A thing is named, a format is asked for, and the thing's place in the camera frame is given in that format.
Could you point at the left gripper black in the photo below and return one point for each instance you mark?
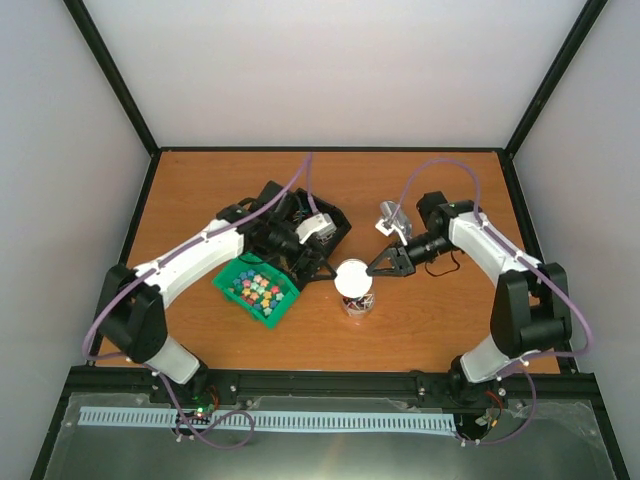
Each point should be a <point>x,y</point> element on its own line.
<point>311,265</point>

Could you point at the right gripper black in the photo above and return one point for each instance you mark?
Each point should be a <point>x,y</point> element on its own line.
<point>402,264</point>

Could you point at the black popsicle candy bin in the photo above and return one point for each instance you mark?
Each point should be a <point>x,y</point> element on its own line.
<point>278,260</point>

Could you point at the metal jar lid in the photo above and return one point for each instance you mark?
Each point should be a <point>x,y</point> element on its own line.
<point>352,279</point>

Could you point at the clear plastic jar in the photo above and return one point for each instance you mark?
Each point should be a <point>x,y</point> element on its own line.
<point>357,307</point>

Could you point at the metal scoop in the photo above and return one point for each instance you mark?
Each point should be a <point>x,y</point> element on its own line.
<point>393,212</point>

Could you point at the green plastic bin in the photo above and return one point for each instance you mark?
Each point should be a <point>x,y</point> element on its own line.
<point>263,291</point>

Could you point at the black lollipop bin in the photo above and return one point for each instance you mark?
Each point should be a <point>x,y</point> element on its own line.
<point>297,205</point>

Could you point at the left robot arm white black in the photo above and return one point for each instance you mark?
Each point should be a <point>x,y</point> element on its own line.
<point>133,301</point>

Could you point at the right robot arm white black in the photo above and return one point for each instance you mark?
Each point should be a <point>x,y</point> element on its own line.
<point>527,316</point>

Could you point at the light blue cable duct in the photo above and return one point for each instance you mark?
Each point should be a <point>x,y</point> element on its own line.
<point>282,421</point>

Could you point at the black frame rail front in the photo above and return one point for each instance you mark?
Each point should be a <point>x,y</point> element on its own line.
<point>232,386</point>

